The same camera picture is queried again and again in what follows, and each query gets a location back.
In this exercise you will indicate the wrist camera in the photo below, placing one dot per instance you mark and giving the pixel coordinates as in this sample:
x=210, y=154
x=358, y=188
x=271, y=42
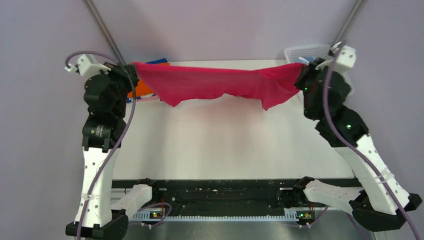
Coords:
x=344, y=59
x=87, y=67

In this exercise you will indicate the blue folded t-shirt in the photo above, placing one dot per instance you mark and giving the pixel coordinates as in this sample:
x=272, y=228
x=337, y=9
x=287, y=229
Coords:
x=158, y=61

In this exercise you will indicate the light blue cloth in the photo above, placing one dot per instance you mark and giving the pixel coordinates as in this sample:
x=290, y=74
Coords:
x=305, y=59

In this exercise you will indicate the white cable duct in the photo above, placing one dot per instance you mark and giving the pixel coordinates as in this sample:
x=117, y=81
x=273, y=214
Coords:
x=146, y=216

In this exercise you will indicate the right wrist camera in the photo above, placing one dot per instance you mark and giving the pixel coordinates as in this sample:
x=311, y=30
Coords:
x=344, y=59

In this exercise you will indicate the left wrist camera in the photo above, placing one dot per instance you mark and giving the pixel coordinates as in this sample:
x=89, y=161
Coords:
x=87, y=67

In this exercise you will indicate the white plastic basket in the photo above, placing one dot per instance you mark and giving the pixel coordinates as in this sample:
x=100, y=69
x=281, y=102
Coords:
x=311, y=50

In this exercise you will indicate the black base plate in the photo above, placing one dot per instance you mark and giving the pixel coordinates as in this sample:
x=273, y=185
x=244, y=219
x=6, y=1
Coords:
x=223, y=198

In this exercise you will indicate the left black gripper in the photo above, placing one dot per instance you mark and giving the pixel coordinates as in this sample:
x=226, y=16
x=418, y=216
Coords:
x=121, y=71

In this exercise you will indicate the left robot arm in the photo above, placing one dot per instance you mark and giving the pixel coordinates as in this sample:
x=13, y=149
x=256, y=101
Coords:
x=97, y=218

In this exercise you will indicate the orange folded t-shirt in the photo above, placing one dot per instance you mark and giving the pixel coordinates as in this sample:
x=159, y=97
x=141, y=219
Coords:
x=141, y=89

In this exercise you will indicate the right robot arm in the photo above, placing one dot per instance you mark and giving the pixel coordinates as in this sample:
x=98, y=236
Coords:
x=381, y=203

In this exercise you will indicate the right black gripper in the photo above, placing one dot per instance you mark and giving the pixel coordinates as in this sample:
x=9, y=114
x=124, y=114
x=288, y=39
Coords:
x=308, y=70

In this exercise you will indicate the light pink folded t-shirt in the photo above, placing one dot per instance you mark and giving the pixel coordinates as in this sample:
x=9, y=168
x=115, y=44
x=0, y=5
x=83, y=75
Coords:
x=151, y=98

